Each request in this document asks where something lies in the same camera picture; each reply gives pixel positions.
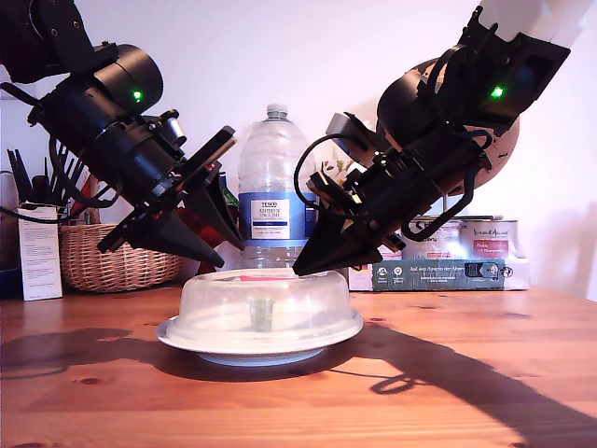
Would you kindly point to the dark brown jar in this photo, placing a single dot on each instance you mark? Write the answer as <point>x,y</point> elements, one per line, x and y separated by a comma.
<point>7,233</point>

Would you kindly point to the white ceramic plate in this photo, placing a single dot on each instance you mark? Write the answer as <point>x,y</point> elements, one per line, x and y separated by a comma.
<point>261,357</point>

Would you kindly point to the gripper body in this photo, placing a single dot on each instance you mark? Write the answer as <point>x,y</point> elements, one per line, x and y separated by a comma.
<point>140,163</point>
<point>396,186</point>

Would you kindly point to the cork globe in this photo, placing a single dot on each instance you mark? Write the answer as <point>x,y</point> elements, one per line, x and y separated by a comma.
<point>506,144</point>

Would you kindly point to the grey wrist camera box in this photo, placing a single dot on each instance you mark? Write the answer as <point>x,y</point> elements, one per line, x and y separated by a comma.
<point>173,128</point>
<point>342,128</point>

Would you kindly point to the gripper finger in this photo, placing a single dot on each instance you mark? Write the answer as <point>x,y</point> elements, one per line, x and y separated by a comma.
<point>177,233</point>
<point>214,205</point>
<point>354,252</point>
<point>322,238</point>

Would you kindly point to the red glass goblet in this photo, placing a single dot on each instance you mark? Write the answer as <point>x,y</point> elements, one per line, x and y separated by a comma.
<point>207,233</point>

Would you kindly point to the green coffee capsule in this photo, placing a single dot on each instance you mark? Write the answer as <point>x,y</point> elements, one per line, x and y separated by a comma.
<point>261,315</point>

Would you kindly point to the clear plastic dome cover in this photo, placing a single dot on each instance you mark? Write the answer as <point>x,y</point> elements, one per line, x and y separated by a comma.
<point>210,303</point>

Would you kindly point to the white printed carton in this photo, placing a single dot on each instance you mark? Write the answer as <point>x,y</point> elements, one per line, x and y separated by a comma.
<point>41,256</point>

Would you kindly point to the paint can with red label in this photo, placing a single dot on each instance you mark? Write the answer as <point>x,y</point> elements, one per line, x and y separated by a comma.
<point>392,256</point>

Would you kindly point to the green foil wrapper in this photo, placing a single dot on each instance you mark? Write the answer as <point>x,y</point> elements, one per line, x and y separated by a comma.
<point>231,203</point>

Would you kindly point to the metal globe stand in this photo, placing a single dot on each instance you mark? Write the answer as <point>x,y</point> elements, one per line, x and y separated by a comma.
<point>480,218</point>

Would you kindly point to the dark blue flat object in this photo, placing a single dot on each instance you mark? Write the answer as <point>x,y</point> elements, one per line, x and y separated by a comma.
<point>9,285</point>

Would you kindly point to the large clear water bottle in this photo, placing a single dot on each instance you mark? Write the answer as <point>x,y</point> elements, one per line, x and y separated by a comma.
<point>277,186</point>

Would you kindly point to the cardboard tray with green label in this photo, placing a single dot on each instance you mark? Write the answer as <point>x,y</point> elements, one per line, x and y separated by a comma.
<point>443,275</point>

